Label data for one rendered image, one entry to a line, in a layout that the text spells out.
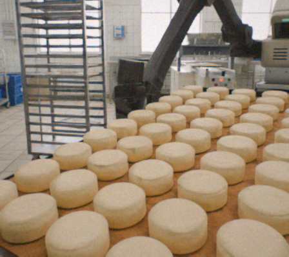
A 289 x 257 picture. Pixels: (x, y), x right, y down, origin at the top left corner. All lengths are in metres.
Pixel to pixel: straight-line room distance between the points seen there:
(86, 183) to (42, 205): 0.05
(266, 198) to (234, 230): 0.06
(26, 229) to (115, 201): 0.08
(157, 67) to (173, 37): 0.10
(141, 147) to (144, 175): 0.07
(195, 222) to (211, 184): 0.06
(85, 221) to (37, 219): 0.04
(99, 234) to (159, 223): 0.05
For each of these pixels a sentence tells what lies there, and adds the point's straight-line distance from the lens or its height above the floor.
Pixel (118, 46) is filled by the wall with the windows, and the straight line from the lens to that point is 6.79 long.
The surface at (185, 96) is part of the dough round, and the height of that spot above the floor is 1.00.
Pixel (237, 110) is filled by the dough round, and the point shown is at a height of 0.99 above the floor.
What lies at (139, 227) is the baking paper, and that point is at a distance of 0.28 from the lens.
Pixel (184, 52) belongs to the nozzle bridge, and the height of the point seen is 1.08.
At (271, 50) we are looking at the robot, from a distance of 1.33.
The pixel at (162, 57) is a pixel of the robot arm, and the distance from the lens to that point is 0.81.
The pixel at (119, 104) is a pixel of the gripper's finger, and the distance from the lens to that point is 0.61.
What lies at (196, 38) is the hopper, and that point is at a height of 1.25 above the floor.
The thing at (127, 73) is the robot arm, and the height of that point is 1.05.
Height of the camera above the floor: 1.10
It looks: 11 degrees down
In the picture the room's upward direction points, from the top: straight up
